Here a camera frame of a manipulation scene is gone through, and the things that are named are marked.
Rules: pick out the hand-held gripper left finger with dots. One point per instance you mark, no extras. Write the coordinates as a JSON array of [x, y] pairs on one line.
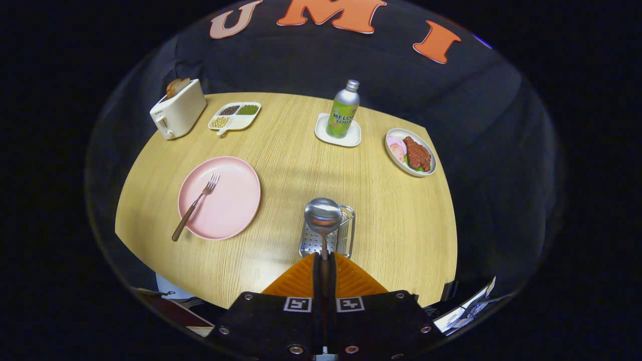
[[271, 321]]

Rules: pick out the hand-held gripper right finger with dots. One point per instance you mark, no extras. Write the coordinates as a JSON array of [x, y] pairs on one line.
[[381, 321]]

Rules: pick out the white papers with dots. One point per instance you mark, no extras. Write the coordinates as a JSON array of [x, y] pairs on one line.
[[461, 313]]

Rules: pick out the dark red object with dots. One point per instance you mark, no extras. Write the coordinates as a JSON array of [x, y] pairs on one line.
[[173, 311]]

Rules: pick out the pink round plate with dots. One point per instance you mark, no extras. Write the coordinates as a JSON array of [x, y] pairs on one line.
[[230, 200]]

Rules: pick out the green lettuce leaf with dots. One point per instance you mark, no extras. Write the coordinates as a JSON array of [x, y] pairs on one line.
[[420, 171]]

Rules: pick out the white oval plate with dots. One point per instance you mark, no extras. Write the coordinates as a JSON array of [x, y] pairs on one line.
[[392, 156]]

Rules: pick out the brown meat slice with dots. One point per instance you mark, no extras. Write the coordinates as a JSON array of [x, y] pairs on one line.
[[417, 154]]

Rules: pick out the pink ham slice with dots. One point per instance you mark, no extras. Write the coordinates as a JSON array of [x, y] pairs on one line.
[[397, 147]]

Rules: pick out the white square coaster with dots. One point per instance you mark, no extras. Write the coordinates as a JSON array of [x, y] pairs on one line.
[[321, 131]]

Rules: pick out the white divided dish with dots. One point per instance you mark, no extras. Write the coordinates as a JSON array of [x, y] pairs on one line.
[[241, 121]]

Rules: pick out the pile of yellow beans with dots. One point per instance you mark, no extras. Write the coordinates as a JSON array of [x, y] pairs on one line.
[[219, 122]]

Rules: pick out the green soda bottle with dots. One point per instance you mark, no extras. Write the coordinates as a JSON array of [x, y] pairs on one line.
[[342, 113]]

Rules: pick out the pile of green beans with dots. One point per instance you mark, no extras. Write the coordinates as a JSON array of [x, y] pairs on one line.
[[248, 109]]

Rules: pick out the pile of dark beans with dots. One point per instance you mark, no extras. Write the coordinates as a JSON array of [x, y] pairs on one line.
[[229, 110]]

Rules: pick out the white toaster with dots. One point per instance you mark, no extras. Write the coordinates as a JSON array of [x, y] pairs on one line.
[[180, 113]]

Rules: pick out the toast bread slice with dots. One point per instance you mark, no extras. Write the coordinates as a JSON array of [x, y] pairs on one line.
[[172, 88], [183, 84]]

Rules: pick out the black backdrop cloth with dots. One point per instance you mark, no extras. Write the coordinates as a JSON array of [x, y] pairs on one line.
[[301, 60]]

